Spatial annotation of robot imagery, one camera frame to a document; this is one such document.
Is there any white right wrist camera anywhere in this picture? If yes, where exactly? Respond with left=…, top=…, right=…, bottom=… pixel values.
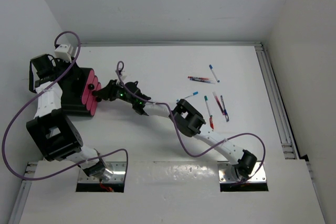
left=116, top=71, right=127, bottom=81

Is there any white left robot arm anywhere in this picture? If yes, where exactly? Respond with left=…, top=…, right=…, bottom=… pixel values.
left=26, top=54, right=113, bottom=182

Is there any dark blue gel pen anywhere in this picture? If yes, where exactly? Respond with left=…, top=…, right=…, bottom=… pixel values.
left=220, top=95, right=229, bottom=122

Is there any blue cap white marker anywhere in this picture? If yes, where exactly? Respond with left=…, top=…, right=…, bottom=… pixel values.
left=209, top=65, right=220, bottom=83

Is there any teal cap white marker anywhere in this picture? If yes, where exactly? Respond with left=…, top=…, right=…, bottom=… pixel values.
left=204, top=95, right=213, bottom=118

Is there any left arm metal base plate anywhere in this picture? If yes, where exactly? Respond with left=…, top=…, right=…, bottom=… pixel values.
left=78, top=162, right=127, bottom=184

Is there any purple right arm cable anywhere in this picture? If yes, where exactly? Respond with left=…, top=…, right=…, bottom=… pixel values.
left=115, top=61, right=266, bottom=183

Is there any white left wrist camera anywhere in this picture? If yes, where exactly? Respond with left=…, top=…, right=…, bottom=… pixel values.
left=54, top=44, right=74, bottom=62

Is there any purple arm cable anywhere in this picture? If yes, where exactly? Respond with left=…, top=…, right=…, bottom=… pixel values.
left=115, top=61, right=266, bottom=183
left=1, top=31, right=129, bottom=182

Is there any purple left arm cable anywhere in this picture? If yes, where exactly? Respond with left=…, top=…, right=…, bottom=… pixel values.
left=1, top=31, right=129, bottom=182

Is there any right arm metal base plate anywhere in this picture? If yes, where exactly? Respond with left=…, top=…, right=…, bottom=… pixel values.
left=217, top=161, right=267, bottom=183

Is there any black drawer cabinet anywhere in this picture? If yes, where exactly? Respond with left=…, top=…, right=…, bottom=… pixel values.
left=58, top=67, right=91, bottom=117

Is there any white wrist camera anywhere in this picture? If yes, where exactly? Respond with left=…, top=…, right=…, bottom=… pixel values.
left=116, top=71, right=127, bottom=81
left=54, top=44, right=74, bottom=62

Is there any light blue cap marker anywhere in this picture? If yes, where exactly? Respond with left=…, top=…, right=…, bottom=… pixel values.
left=176, top=91, right=198, bottom=102

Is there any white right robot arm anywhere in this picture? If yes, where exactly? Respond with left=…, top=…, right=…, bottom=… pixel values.
left=92, top=80, right=257, bottom=179

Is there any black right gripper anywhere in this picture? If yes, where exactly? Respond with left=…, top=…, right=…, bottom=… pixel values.
left=95, top=79, right=135, bottom=104

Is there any pink drawer tray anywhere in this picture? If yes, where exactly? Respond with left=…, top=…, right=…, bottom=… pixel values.
left=86, top=90, right=98, bottom=117
left=82, top=76, right=101, bottom=116

